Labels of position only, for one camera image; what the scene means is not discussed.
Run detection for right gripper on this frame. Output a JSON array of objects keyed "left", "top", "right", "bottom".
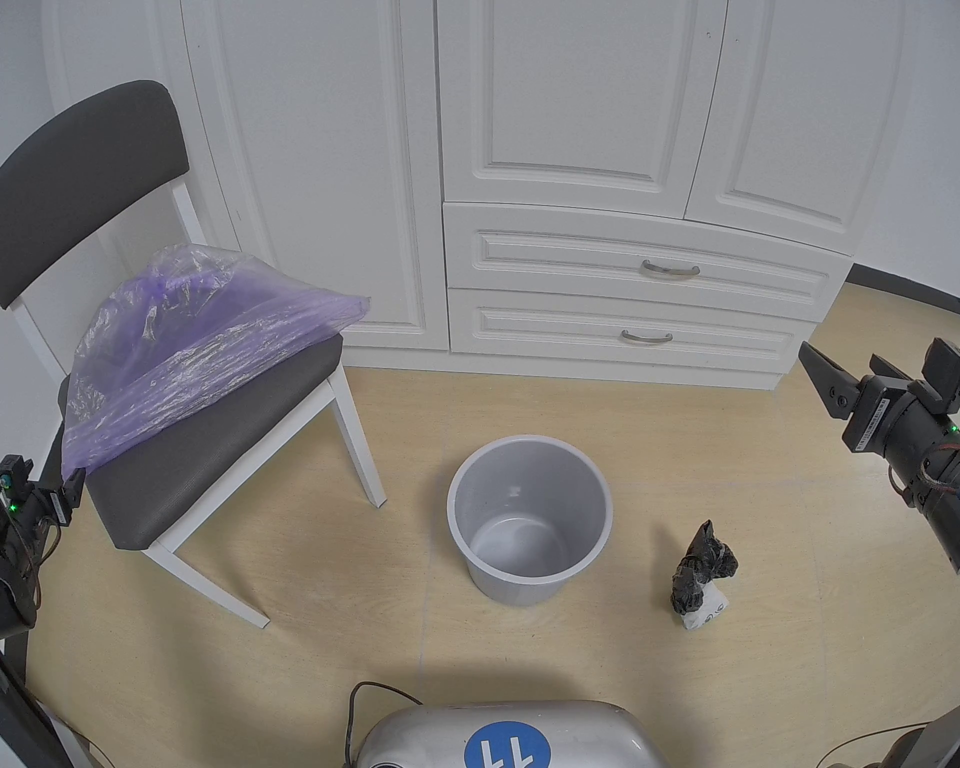
[{"left": 798, "top": 341, "right": 954, "bottom": 470}]

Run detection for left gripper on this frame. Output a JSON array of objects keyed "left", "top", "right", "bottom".
[{"left": 33, "top": 468, "right": 86, "bottom": 530}]

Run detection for purple plastic bag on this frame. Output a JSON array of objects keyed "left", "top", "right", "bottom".
[{"left": 61, "top": 243, "right": 372, "bottom": 481}]

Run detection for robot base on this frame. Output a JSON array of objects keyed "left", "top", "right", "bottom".
[{"left": 356, "top": 701, "right": 669, "bottom": 768}]

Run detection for crumpled black plastic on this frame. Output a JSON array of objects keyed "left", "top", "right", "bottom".
[{"left": 669, "top": 519, "right": 740, "bottom": 616}]

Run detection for pale grey trash bin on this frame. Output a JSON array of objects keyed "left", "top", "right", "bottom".
[{"left": 447, "top": 433, "right": 615, "bottom": 607}]

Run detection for crumpled white paper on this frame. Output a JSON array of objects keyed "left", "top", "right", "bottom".
[{"left": 678, "top": 583, "right": 730, "bottom": 631}]

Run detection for white chair grey cushions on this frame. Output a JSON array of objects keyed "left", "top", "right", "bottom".
[{"left": 0, "top": 81, "right": 387, "bottom": 630}]

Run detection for white wardrobe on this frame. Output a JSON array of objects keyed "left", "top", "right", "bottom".
[{"left": 41, "top": 0, "right": 927, "bottom": 391}]

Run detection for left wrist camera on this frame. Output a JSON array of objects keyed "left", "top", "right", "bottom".
[{"left": 0, "top": 453, "right": 35, "bottom": 519}]

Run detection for black cable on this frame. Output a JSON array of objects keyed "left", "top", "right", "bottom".
[
  {"left": 813, "top": 721, "right": 935, "bottom": 768},
  {"left": 343, "top": 681, "right": 425, "bottom": 762}
]

